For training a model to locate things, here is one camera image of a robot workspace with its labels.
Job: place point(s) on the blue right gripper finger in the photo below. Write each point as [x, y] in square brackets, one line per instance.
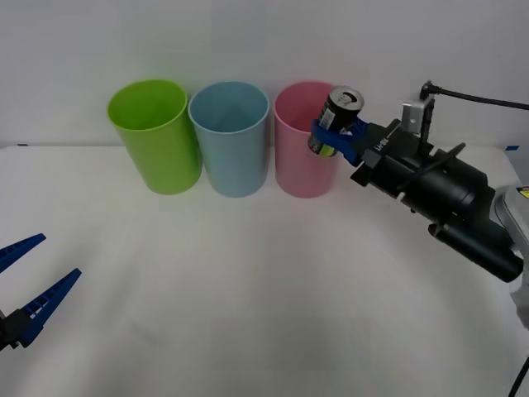
[336, 140]
[361, 125]

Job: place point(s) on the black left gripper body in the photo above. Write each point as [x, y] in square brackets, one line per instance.
[6, 331]

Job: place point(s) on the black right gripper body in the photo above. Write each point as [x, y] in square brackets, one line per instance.
[392, 161]

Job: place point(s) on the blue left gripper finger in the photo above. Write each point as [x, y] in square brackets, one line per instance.
[49, 306]
[18, 248]

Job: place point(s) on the black drink can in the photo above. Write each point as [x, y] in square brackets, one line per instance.
[336, 113]

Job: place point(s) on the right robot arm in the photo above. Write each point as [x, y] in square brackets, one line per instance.
[458, 194]

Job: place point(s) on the pink plastic waste bin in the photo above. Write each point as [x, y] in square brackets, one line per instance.
[295, 165]

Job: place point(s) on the pale blue plastic waste bin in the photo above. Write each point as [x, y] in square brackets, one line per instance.
[231, 165]

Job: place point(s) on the green plastic waste bin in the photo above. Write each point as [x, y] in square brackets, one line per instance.
[165, 161]

